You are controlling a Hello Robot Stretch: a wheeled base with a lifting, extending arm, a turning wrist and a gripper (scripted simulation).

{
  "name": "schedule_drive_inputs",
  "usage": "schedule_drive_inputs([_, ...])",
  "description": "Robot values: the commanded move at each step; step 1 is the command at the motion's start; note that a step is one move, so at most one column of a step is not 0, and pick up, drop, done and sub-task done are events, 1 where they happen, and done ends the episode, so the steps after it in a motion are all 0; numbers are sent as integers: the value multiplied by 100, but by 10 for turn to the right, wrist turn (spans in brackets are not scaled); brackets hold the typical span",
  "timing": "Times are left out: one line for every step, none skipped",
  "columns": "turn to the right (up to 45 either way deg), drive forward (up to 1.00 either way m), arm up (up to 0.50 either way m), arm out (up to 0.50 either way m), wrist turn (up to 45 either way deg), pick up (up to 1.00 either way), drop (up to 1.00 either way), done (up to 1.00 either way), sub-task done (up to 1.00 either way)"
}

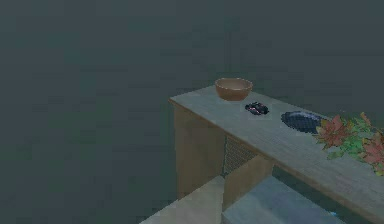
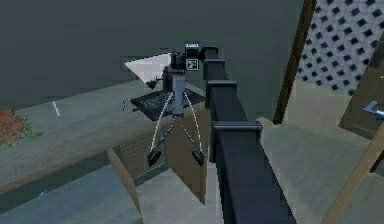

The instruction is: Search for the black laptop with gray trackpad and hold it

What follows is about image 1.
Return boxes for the brown wooden bowl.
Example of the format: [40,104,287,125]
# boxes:
[214,77,254,102]

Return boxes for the small black and red object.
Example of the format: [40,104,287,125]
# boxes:
[244,101,270,117]

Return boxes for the wooden cabinet with grey top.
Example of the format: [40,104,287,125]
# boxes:
[139,85,384,224]

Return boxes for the dark blue round dish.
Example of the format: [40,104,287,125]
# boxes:
[280,110,328,135]

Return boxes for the red and green house plant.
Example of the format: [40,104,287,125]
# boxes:
[313,111,384,177]

